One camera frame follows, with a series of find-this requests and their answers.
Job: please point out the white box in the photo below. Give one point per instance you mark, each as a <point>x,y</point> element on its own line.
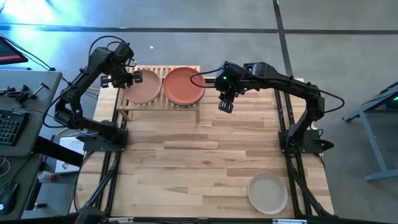
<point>73,143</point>

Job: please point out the black computer mouse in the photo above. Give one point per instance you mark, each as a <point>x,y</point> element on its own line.
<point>7,196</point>

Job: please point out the black aluminium table frame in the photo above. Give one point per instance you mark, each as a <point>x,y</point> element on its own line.
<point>280,121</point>

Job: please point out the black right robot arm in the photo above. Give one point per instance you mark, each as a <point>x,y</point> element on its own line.
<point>289,85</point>

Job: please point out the grey desk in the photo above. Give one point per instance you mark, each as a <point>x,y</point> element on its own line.
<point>35,124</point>

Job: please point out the terracotta red plate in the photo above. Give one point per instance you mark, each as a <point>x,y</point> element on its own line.
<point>183,87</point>

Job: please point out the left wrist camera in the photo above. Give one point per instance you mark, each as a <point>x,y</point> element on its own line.
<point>124,51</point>

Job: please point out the grey beige plate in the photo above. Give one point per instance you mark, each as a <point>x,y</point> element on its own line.
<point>267,193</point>

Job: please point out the grey metal hand tool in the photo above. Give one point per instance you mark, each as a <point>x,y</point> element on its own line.
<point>39,89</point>

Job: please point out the black clamp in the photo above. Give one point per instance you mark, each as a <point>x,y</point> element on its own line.
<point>21,96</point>

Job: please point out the clear bottle red cap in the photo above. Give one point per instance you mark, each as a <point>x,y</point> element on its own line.
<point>46,176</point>

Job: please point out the tan orange plate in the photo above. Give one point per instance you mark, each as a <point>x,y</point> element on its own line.
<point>144,90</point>

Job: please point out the wooden slatted shelf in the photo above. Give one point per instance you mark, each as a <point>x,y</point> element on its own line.
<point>155,109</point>

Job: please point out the black keyboard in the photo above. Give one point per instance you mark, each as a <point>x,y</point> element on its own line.
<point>11,127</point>

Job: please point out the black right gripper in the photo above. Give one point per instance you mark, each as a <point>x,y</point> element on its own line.
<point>231,79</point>

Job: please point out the grey metal table frame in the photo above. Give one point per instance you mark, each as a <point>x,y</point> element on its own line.
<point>373,143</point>

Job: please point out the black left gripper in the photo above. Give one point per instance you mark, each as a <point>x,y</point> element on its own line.
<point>120,77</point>

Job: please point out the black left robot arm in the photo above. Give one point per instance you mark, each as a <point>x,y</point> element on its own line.
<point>77,87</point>

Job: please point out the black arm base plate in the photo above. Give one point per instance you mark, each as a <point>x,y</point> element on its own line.
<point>286,146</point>
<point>99,145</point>

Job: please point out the dark computer monitor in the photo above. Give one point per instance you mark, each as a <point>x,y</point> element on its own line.
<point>9,53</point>

